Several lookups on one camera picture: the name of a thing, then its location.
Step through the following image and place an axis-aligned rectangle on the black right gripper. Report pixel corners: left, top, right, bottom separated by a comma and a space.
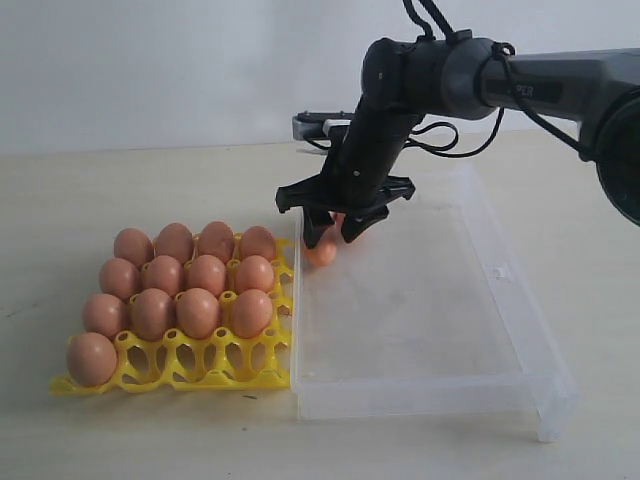
275, 99, 423, 249

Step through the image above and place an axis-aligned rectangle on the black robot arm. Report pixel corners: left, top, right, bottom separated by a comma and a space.
275, 38, 639, 247

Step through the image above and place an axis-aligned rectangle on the yellow plastic egg tray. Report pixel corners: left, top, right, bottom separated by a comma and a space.
49, 238, 300, 396

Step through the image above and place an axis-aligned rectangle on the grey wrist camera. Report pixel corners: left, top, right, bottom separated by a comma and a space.
292, 111, 354, 141

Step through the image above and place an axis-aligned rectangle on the clear plastic container box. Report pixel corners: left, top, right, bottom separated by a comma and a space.
290, 165, 577, 442

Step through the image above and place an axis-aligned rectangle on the brown egg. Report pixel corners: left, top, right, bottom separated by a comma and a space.
197, 221, 235, 264
113, 228, 154, 268
176, 288, 221, 339
304, 235, 337, 267
230, 289, 273, 339
142, 255, 185, 297
186, 255, 227, 297
234, 255, 275, 293
238, 225, 277, 261
66, 332, 118, 387
98, 258, 142, 301
330, 212, 345, 231
82, 293, 130, 339
154, 222, 194, 265
131, 288, 176, 341

